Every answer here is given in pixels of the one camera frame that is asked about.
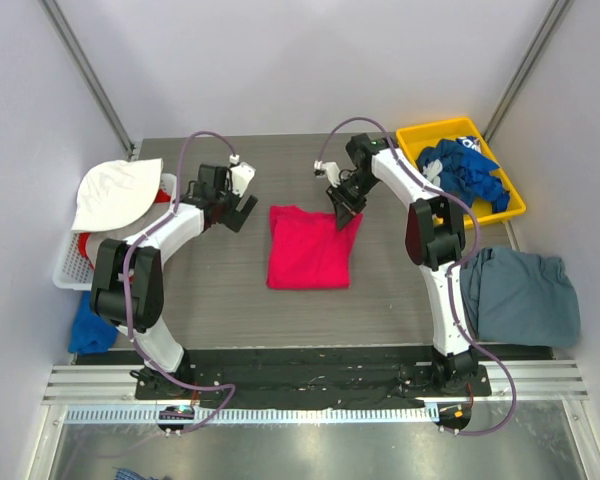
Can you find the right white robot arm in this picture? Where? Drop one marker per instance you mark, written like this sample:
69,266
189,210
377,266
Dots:
434,241

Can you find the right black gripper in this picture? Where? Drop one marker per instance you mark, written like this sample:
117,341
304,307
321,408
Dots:
348,198

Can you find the white plastic basket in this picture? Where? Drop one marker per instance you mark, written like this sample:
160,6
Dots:
75,272

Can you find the grey t shirt in basket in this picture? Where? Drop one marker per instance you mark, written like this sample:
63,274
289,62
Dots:
96,238

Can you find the grey-blue t shirt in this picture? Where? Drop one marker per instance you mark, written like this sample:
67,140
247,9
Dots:
520,298

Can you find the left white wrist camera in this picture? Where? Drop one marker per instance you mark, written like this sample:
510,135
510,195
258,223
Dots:
241,175

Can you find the blue cloth at left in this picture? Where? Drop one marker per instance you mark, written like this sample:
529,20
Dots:
90,334

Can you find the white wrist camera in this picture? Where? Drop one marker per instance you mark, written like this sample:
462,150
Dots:
241,175
328,170

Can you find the white slotted cable duct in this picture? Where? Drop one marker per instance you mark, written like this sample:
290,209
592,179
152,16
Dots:
164,415

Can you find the pink t shirt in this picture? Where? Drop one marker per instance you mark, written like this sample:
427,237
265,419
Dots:
307,251

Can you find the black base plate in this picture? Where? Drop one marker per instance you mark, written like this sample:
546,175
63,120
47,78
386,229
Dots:
315,379

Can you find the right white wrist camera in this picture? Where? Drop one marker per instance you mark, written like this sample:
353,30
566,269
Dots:
328,170

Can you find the yellow plastic tray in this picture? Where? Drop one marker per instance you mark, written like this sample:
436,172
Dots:
414,139

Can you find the blue t shirt in tray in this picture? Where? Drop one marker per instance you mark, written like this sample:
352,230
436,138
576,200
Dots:
459,168

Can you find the white t shirt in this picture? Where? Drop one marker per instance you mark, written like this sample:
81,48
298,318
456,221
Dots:
114,194

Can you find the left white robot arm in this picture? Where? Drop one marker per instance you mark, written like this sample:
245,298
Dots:
128,286

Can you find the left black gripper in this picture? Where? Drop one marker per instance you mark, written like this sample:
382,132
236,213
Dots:
231,206

